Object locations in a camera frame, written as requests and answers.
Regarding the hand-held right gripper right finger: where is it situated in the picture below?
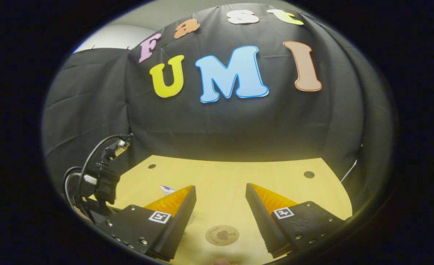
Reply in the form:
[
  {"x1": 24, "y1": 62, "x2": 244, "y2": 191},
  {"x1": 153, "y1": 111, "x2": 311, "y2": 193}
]
[{"x1": 245, "y1": 183, "x2": 346, "y2": 259}]

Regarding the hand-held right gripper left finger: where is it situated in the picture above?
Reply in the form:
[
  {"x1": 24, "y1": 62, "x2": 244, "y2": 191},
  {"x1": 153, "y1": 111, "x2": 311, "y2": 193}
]
[{"x1": 97, "y1": 185, "x2": 197, "y2": 262}]

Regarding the round wooden coaster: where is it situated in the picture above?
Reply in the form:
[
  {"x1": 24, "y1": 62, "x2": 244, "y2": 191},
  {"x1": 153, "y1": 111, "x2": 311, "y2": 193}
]
[{"x1": 205, "y1": 225, "x2": 240, "y2": 246}]

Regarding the wooden desktop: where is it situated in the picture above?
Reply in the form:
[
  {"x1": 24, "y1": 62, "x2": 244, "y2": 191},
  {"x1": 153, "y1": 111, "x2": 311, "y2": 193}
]
[{"x1": 88, "y1": 155, "x2": 353, "y2": 265}]

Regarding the black backdrop cloth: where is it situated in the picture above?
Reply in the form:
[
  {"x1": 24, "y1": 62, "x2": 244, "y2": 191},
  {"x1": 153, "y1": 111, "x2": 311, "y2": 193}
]
[{"x1": 42, "y1": 4, "x2": 392, "y2": 210}]

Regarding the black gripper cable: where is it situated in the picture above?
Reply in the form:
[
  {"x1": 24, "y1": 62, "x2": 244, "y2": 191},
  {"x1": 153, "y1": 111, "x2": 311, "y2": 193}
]
[
  {"x1": 63, "y1": 166, "x2": 92, "y2": 218},
  {"x1": 77, "y1": 134, "x2": 129, "y2": 201}
]

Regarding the white cable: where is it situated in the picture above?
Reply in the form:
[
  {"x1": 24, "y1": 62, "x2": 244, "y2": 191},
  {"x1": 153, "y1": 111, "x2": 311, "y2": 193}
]
[{"x1": 340, "y1": 159, "x2": 358, "y2": 183}]

